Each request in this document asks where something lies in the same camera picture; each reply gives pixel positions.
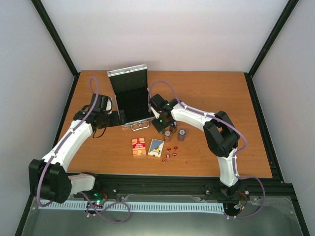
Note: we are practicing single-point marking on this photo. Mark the blue playing card box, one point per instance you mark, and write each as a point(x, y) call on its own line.
point(156, 148)

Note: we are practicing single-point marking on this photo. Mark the left black frame post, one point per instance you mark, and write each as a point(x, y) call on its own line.
point(54, 35)

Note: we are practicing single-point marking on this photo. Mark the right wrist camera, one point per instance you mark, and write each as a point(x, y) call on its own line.
point(157, 102)

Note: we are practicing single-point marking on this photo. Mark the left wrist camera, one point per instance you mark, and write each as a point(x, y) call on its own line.
point(104, 104)

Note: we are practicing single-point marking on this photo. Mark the white slotted cable duct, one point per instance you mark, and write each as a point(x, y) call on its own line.
point(140, 207)

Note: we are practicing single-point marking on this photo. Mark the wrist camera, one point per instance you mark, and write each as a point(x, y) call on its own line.
point(104, 104)
point(157, 102)

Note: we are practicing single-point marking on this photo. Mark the aluminium poker case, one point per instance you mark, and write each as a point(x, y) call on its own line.
point(130, 86)

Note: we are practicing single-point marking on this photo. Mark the red playing card box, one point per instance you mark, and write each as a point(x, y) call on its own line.
point(138, 147)

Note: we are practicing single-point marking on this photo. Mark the black frame post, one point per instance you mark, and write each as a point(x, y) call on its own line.
point(54, 35)
point(278, 26)

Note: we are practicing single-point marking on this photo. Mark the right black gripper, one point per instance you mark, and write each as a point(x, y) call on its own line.
point(159, 127)

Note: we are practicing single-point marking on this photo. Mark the right black frame post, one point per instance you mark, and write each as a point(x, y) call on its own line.
point(278, 26)

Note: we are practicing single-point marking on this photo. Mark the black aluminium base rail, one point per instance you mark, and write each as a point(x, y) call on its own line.
point(209, 188)

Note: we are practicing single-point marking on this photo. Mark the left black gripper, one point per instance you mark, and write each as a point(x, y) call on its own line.
point(116, 121)

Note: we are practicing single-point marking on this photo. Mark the orange poker chip stack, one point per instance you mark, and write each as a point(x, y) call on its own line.
point(167, 136)

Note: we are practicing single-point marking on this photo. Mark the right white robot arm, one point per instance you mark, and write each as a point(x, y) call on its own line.
point(221, 136)

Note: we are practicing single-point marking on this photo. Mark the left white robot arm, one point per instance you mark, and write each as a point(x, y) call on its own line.
point(48, 176)

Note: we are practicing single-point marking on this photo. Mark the brown poker chip stack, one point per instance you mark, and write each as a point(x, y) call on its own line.
point(173, 127)

